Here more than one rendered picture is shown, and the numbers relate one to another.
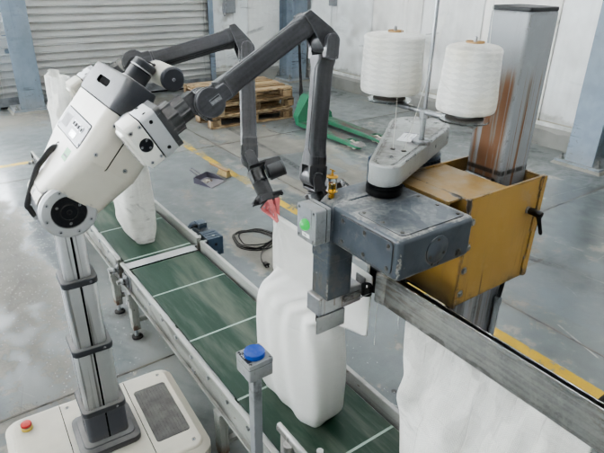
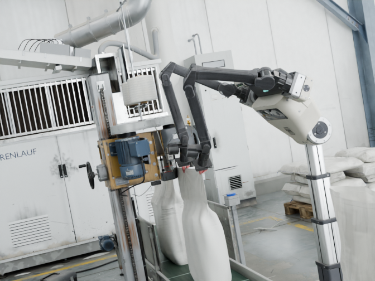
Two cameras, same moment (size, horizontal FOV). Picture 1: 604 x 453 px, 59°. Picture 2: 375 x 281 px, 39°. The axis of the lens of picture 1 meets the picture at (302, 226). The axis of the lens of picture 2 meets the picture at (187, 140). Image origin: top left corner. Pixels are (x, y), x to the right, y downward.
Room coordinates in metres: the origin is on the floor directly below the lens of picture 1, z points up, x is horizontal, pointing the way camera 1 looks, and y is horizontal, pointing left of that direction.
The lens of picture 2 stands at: (4.52, 0.99, 1.42)
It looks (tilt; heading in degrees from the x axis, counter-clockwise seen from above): 3 degrees down; 198
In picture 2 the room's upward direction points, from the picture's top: 10 degrees counter-clockwise
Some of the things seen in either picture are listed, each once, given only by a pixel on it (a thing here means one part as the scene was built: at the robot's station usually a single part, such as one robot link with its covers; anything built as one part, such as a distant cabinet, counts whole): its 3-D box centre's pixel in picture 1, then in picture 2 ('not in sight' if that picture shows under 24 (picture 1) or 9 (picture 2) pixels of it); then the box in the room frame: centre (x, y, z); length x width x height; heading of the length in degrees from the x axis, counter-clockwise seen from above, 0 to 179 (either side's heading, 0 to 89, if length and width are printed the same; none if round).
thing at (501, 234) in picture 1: (466, 224); (128, 159); (1.38, -0.47, 1.18); 0.34 x 0.25 x 0.31; 126
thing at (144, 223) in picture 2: not in sight; (140, 240); (0.95, -0.69, 0.54); 1.05 x 0.02 x 0.41; 36
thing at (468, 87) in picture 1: (470, 77); (133, 92); (1.29, -0.39, 1.61); 0.15 x 0.14 x 0.17; 36
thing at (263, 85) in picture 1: (237, 90); not in sight; (7.16, 0.89, 0.36); 1.20 x 0.82 x 0.14; 122
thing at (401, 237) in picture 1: (387, 251); (174, 145); (1.16, -0.21, 1.21); 0.30 x 0.25 x 0.30; 36
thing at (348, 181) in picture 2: not in sight; (331, 187); (-1.52, 0.58, 0.32); 0.66 x 0.43 x 0.15; 128
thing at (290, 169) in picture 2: not in sight; (308, 165); (-1.84, 0.33, 0.56); 0.66 x 0.43 x 0.15; 123
